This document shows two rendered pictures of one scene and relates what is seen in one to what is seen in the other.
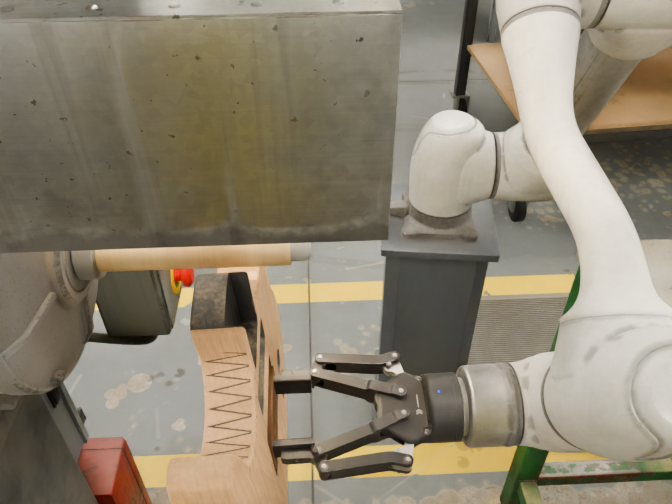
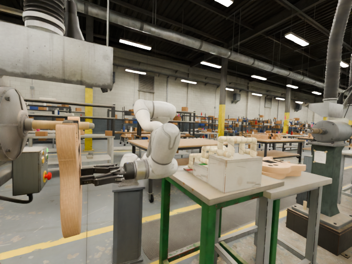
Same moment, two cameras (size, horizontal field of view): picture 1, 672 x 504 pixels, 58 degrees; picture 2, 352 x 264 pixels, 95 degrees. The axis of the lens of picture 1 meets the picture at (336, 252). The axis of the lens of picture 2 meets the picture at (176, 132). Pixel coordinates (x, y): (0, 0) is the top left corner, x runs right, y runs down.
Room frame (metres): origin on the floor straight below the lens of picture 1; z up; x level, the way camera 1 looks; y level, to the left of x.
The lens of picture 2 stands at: (-0.32, 0.01, 1.27)
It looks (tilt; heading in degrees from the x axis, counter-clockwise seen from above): 3 degrees down; 334
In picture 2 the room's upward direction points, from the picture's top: 2 degrees clockwise
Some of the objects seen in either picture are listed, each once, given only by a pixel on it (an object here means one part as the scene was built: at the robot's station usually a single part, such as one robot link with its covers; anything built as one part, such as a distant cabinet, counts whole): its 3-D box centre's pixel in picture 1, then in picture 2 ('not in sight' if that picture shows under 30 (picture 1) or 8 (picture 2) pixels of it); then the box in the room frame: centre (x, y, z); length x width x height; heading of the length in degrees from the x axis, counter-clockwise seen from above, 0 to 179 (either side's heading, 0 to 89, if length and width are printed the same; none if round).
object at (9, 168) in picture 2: not in sight; (4, 175); (0.62, 0.37, 1.02); 0.19 x 0.04 x 0.04; 2
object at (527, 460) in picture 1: (545, 416); (164, 229); (0.80, -0.47, 0.45); 0.05 x 0.05 x 0.90; 2
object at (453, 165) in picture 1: (450, 160); (129, 165); (1.21, -0.27, 0.87); 0.18 x 0.16 x 0.22; 87
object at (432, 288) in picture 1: (425, 314); (127, 218); (1.21, -0.26, 0.35); 0.28 x 0.28 x 0.70; 85
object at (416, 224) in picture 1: (431, 207); (125, 179); (1.21, -0.24, 0.73); 0.22 x 0.18 x 0.06; 85
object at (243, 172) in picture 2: not in sight; (234, 170); (0.35, -0.70, 1.02); 0.27 x 0.15 x 0.17; 90
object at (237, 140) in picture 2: not in sight; (242, 140); (0.31, -0.70, 1.20); 0.20 x 0.03 x 0.03; 89
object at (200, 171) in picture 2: not in sight; (217, 169); (0.51, -0.71, 0.98); 0.27 x 0.16 x 0.09; 90
